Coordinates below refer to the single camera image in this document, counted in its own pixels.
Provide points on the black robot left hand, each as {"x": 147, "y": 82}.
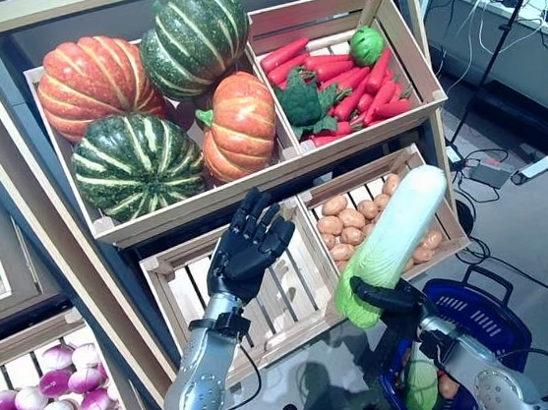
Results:
{"x": 245, "y": 257}

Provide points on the napa cabbage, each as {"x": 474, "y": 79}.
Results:
{"x": 396, "y": 235}
{"x": 421, "y": 386}

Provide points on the blue plastic shopping basket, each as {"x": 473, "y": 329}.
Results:
{"x": 484, "y": 309}

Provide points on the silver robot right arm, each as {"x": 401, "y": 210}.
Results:
{"x": 492, "y": 383}

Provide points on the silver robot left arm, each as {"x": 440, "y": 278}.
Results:
{"x": 200, "y": 386}

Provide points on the wooden slatted cabbage crate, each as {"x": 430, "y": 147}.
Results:
{"x": 185, "y": 294}

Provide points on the wooden pumpkin crate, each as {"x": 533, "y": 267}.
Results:
{"x": 194, "y": 201}

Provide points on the tan potato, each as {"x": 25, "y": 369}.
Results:
{"x": 431, "y": 239}
{"x": 329, "y": 225}
{"x": 351, "y": 218}
{"x": 422, "y": 253}
{"x": 341, "y": 252}
{"x": 408, "y": 264}
{"x": 391, "y": 183}
{"x": 334, "y": 204}
{"x": 328, "y": 241}
{"x": 448, "y": 386}
{"x": 352, "y": 235}

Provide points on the small orange pumpkin green stem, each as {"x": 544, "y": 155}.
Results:
{"x": 240, "y": 125}

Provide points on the red orange carrot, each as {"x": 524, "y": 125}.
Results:
{"x": 284, "y": 54}
{"x": 351, "y": 102}
{"x": 287, "y": 70}
{"x": 377, "y": 72}
{"x": 326, "y": 139}
{"x": 380, "y": 101}
{"x": 329, "y": 64}
{"x": 392, "y": 109}

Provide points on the green striped pumpkin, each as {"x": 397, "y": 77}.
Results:
{"x": 135, "y": 164}
{"x": 193, "y": 36}

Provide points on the dark green broccoli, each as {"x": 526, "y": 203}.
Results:
{"x": 299, "y": 103}

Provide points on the wooden potato crate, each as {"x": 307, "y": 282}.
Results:
{"x": 456, "y": 238}

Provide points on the wooden pepper crate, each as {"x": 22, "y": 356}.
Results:
{"x": 24, "y": 273}

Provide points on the round black stand base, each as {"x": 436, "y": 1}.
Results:
{"x": 464, "y": 215}

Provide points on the black power adapter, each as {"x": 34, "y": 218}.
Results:
{"x": 453, "y": 155}

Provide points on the large orange pumpkin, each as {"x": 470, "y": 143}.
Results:
{"x": 87, "y": 83}

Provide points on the round bright green vegetable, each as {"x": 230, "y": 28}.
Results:
{"x": 367, "y": 46}

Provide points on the wooden onion crate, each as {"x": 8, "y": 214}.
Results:
{"x": 12, "y": 343}

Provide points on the grey flat box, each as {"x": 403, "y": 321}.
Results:
{"x": 491, "y": 175}

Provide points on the black tripod pole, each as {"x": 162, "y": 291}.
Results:
{"x": 498, "y": 41}

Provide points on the white desk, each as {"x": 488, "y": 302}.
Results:
{"x": 509, "y": 49}

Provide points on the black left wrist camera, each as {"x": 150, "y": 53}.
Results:
{"x": 228, "y": 321}

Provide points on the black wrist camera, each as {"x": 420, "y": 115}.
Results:
{"x": 435, "y": 341}
{"x": 228, "y": 321}

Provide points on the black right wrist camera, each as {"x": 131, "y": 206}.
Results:
{"x": 435, "y": 341}

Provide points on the wooden display shelf frame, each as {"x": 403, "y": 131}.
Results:
{"x": 83, "y": 9}

